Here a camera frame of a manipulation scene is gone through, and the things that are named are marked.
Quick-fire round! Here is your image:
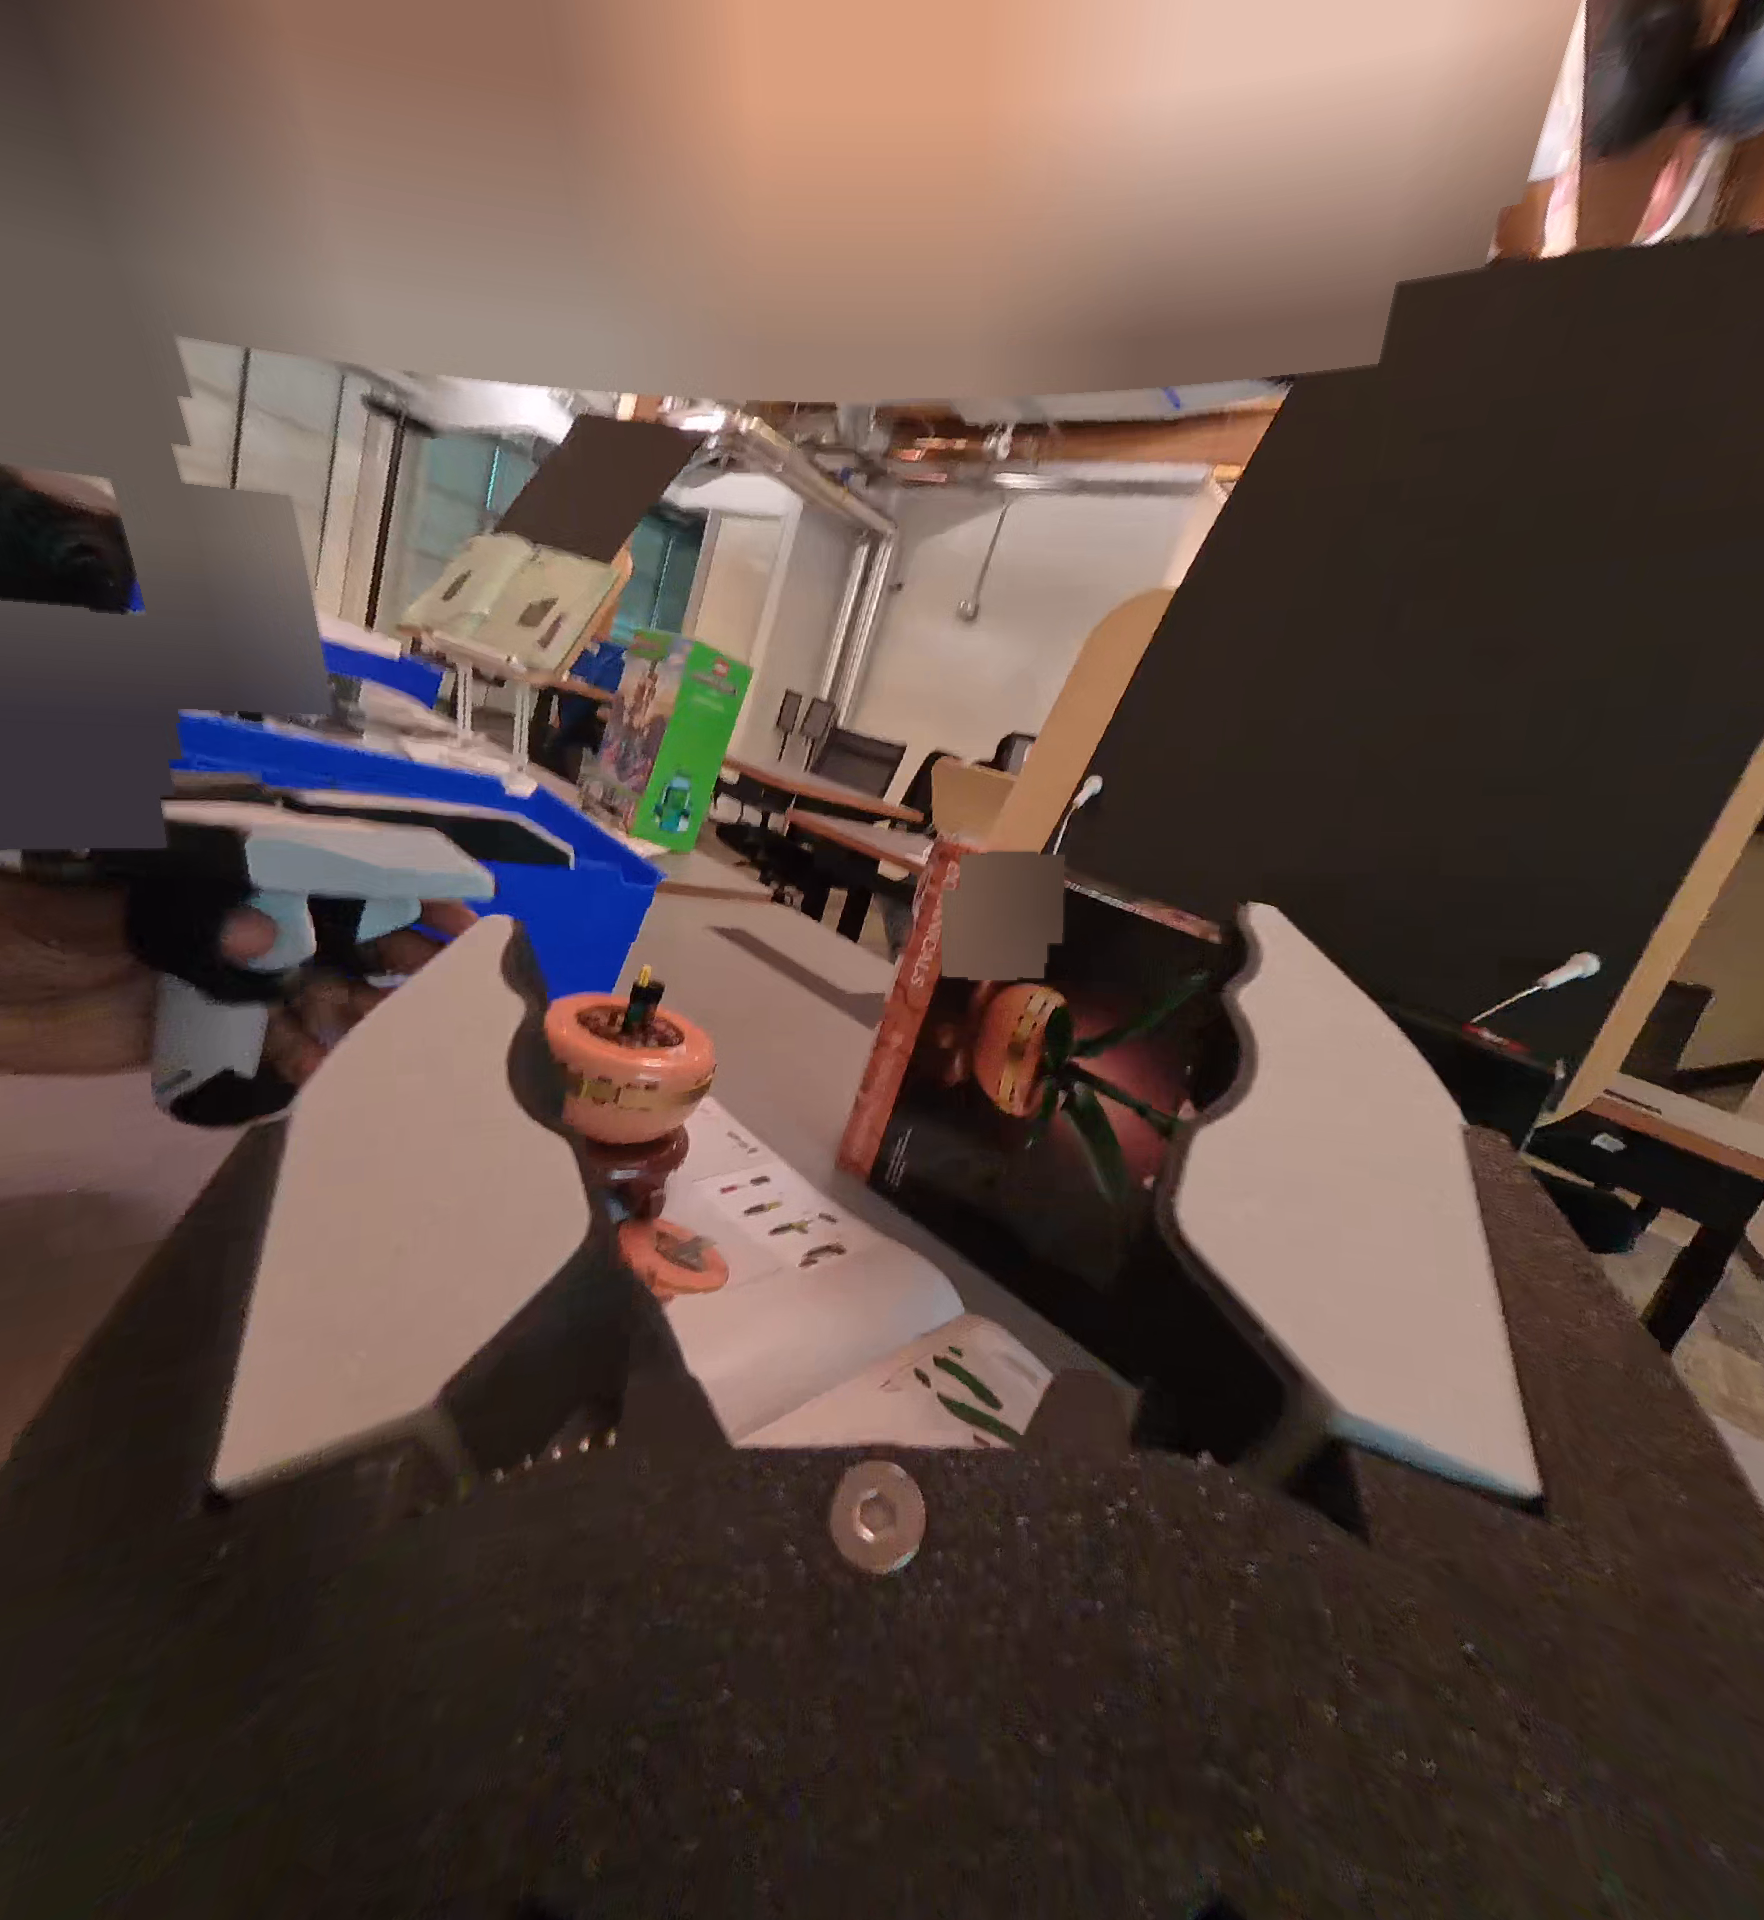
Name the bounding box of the black orchid toy box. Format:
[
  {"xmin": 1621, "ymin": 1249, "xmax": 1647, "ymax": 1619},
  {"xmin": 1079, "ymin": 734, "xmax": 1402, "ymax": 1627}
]
[{"xmin": 835, "ymin": 838, "xmax": 1249, "ymax": 1312}]

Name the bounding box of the black divider board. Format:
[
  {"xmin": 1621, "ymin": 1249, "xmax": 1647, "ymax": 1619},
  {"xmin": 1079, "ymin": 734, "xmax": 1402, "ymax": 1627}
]
[{"xmin": 1089, "ymin": 226, "xmax": 1764, "ymax": 1123}]

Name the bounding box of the green toy box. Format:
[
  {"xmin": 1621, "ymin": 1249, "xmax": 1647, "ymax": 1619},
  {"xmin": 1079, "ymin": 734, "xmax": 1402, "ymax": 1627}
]
[{"xmin": 594, "ymin": 630, "xmax": 758, "ymax": 851}]

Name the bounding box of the silver ventilation duct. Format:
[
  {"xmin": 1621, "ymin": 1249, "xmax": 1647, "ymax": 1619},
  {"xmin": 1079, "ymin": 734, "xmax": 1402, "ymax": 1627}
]
[{"xmin": 693, "ymin": 401, "xmax": 905, "ymax": 728}]

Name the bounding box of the wooden table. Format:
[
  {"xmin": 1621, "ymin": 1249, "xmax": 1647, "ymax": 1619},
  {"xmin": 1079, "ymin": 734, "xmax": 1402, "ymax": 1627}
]
[
  {"xmin": 717, "ymin": 750, "xmax": 929, "ymax": 871},
  {"xmin": 1518, "ymin": 1073, "xmax": 1764, "ymax": 1356},
  {"xmin": 785, "ymin": 807, "xmax": 947, "ymax": 945}
]

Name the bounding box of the curved wooden divider panel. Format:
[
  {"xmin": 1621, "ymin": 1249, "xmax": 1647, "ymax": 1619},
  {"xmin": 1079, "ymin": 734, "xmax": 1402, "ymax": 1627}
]
[{"xmin": 929, "ymin": 586, "xmax": 1178, "ymax": 865}]

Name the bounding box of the small black board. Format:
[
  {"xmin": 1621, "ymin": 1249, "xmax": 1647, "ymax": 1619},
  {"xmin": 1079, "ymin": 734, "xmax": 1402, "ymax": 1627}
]
[{"xmin": 496, "ymin": 411, "xmax": 707, "ymax": 561}]

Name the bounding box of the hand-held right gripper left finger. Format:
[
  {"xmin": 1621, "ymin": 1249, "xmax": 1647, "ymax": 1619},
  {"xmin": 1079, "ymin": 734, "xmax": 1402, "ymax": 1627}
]
[{"xmin": 204, "ymin": 916, "xmax": 598, "ymax": 1496}]

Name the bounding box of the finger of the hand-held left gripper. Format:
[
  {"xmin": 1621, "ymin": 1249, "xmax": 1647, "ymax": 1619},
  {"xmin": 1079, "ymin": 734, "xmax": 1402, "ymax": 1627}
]
[
  {"xmin": 243, "ymin": 836, "xmax": 499, "ymax": 928},
  {"xmin": 162, "ymin": 794, "xmax": 579, "ymax": 871}
]

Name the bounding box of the white instruction booklet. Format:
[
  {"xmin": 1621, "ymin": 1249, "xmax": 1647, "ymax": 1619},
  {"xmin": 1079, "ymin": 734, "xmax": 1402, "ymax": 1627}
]
[{"xmin": 654, "ymin": 1091, "xmax": 1059, "ymax": 1452}]

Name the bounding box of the open booklet on clear stand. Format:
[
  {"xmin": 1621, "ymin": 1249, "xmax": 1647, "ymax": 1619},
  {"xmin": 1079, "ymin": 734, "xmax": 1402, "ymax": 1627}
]
[{"xmin": 399, "ymin": 532, "xmax": 632, "ymax": 801}]

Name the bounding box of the small orange round brick piece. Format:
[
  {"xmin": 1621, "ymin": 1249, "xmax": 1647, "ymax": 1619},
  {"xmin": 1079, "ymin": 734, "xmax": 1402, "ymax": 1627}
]
[{"xmin": 615, "ymin": 1212, "xmax": 737, "ymax": 1304}]

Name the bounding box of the orange brick flower pot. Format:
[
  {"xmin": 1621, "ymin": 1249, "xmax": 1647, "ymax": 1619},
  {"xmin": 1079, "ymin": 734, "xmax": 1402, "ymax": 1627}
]
[{"xmin": 540, "ymin": 965, "xmax": 720, "ymax": 1221}]

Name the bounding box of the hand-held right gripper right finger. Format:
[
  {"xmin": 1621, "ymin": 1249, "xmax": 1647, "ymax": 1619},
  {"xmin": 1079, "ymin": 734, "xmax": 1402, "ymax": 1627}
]
[{"xmin": 1150, "ymin": 899, "xmax": 1549, "ymax": 1510}]

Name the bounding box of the person's left hand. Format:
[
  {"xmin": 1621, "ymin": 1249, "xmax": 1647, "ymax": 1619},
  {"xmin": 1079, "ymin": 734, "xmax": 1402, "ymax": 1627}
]
[{"xmin": 0, "ymin": 873, "xmax": 482, "ymax": 1085}]

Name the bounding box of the blue plastic bin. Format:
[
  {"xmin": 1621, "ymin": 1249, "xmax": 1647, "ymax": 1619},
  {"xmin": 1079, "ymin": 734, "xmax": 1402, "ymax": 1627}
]
[{"xmin": 166, "ymin": 628, "xmax": 668, "ymax": 965}]

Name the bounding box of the black desktop device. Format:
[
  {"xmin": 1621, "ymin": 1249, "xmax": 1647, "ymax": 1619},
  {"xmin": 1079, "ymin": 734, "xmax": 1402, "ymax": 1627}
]
[{"xmin": 1396, "ymin": 1002, "xmax": 1568, "ymax": 1161}]

